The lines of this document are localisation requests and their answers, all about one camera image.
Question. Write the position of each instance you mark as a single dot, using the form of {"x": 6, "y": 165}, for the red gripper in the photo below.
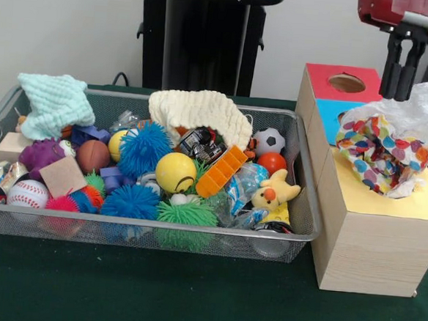
{"x": 378, "y": 10}

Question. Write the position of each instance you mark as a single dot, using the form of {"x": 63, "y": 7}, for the white paper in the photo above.
{"x": 404, "y": 122}

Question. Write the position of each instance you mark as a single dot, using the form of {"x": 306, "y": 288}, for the cream knitted cloth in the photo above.
{"x": 203, "y": 110}

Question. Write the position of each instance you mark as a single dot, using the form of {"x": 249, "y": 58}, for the mint knitted cloth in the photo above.
{"x": 56, "y": 105}

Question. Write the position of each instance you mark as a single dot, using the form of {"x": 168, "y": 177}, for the wooden box with three holes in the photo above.
{"x": 373, "y": 252}

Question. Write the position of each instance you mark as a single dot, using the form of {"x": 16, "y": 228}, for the shallow mesh bin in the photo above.
{"x": 193, "y": 240}

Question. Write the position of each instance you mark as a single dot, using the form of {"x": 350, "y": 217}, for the black white soccer ball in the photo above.
{"x": 269, "y": 142}

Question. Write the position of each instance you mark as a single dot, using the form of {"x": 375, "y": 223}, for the yellow plush toy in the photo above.
{"x": 274, "y": 194}

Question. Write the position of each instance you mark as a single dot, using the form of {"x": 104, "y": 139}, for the orange plastic brick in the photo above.
{"x": 220, "y": 172}

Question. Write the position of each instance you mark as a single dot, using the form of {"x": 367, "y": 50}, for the yellow ball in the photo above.
{"x": 174, "y": 170}

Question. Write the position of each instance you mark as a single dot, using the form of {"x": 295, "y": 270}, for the green spiky ball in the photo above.
{"x": 184, "y": 215}

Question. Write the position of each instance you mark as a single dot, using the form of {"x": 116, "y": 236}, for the blue spiky ball with eyes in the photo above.
{"x": 145, "y": 150}

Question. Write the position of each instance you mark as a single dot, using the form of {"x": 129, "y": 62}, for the dark green tablecloth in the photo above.
{"x": 153, "y": 296}

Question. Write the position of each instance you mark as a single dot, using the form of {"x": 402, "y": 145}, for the white baseball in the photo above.
{"x": 28, "y": 193}

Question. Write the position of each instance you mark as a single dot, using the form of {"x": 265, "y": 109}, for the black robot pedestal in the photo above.
{"x": 208, "y": 39}

